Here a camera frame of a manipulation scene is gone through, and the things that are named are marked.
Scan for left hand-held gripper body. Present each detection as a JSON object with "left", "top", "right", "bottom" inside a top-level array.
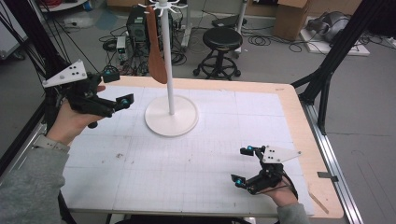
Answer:
[{"left": 41, "top": 59, "right": 117, "bottom": 119}]

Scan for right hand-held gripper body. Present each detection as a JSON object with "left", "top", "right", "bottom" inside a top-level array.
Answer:
[{"left": 246, "top": 145, "right": 303, "bottom": 196}]

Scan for wooden rice spatula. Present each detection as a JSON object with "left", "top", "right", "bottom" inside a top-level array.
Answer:
[{"left": 145, "top": 5, "right": 169, "bottom": 85}]

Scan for white hook stand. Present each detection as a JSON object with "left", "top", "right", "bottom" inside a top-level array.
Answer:
[{"left": 137, "top": 0, "right": 200, "bottom": 138}]

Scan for person's right hand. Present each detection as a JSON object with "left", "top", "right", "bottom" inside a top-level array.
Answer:
[{"left": 263, "top": 175, "right": 299, "bottom": 208}]

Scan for person's left hand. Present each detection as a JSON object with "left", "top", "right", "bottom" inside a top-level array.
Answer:
[{"left": 46, "top": 84, "right": 106, "bottom": 147}]

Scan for small grey power supply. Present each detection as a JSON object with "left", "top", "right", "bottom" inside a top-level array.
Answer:
[{"left": 116, "top": 35, "right": 128, "bottom": 62}]

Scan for white grid mat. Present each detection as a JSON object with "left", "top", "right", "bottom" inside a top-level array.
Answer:
[{"left": 60, "top": 84, "right": 316, "bottom": 217}]

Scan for white power strip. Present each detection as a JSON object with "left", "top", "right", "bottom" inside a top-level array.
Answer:
[{"left": 63, "top": 17, "right": 95, "bottom": 30}]

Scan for black tape piece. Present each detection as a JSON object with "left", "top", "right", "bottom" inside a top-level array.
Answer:
[{"left": 317, "top": 171, "right": 339, "bottom": 183}]

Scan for black computer tower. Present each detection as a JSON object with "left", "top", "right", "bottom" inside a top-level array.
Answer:
[{"left": 125, "top": 6, "right": 174, "bottom": 43}]

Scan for thin wooden stick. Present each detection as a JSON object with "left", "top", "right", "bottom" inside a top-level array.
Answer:
[{"left": 307, "top": 190, "right": 330, "bottom": 215}]

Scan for grey wristwatch band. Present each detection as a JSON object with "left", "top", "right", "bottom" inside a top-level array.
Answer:
[{"left": 32, "top": 133, "right": 71, "bottom": 154}]

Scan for black round stool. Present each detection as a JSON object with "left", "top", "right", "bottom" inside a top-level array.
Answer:
[{"left": 192, "top": 27, "right": 245, "bottom": 81}]

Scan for white foam board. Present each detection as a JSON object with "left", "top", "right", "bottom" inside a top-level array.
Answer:
[{"left": 300, "top": 15, "right": 372, "bottom": 57}]

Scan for cardboard box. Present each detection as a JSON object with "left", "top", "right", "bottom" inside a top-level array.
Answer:
[{"left": 273, "top": 0, "right": 312, "bottom": 42}]

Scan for grey helmet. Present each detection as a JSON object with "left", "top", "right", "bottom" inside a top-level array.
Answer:
[{"left": 306, "top": 11, "right": 353, "bottom": 43}]

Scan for tangle of black cables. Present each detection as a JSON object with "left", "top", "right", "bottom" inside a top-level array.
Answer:
[{"left": 98, "top": 26, "right": 188, "bottom": 77}]

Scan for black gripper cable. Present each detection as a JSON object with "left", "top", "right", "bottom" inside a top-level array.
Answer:
[{"left": 280, "top": 173, "right": 299, "bottom": 201}]

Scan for aluminium rail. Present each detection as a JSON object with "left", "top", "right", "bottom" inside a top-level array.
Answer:
[
  {"left": 0, "top": 119, "right": 52, "bottom": 188},
  {"left": 300, "top": 101, "right": 365, "bottom": 224}
]

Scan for black metal frame strut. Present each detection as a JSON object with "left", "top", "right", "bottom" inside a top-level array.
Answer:
[
  {"left": 0, "top": 0, "right": 90, "bottom": 125},
  {"left": 290, "top": 0, "right": 390, "bottom": 135}
]

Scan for coiled black floor cables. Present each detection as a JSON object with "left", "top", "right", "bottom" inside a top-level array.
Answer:
[{"left": 242, "top": 31, "right": 307, "bottom": 53}]

